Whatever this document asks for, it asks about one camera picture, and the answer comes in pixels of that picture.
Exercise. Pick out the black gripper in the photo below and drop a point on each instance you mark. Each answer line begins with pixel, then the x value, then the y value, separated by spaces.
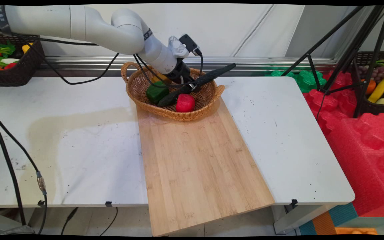
pixel 181 70

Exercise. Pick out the dark green cucumber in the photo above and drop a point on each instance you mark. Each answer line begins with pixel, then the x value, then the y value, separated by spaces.
pixel 212 76

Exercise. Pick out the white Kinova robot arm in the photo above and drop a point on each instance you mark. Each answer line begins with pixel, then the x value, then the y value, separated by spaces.
pixel 125 33

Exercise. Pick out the red bell pepper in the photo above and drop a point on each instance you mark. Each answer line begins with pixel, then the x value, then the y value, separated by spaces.
pixel 185 103

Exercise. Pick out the yellow bell pepper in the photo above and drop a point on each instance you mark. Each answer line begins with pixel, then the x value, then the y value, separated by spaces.
pixel 161 79

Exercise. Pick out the woven wicker basket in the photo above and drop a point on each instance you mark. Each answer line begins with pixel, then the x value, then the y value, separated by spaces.
pixel 178 115

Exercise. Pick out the green bell pepper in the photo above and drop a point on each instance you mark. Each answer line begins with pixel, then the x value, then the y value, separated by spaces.
pixel 157 92

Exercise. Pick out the bamboo cutting board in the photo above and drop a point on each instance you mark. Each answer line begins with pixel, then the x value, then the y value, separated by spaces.
pixel 195 166

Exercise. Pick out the green foam mat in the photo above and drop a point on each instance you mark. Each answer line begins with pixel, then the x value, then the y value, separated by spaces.
pixel 307 81

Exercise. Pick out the black table clamp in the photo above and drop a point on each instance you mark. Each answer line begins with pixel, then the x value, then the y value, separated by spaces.
pixel 108 203
pixel 294 202
pixel 41 202

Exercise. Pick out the black tripod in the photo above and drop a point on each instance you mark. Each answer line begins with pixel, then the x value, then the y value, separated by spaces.
pixel 355 43

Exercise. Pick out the dark basket of toy vegetables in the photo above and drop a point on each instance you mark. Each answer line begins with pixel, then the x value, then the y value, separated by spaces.
pixel 15 75

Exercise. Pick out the orange toy fruit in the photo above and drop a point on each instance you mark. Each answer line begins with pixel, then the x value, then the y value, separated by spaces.
pixel 371 86

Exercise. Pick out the red foam mat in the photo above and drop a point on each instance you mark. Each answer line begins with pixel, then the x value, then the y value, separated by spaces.
pixel 362 150

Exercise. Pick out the dark basket of toy fruit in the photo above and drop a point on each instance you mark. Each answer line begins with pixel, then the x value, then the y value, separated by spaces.
pixel 373 108

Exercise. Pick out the purple toy grapes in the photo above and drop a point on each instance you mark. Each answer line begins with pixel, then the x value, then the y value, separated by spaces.
pixel 377 73

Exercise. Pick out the yellow toy banana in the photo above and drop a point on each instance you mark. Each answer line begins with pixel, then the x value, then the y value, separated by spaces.
pixel 378 90

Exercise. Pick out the blue and orange foam mat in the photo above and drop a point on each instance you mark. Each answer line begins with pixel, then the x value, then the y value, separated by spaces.
pixel 328 220

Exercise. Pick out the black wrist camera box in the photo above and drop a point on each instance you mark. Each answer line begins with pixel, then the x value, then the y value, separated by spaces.
pixel 188 43

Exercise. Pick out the aluminium wall rail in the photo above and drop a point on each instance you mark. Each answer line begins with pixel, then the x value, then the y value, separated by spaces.
pixel 262 63

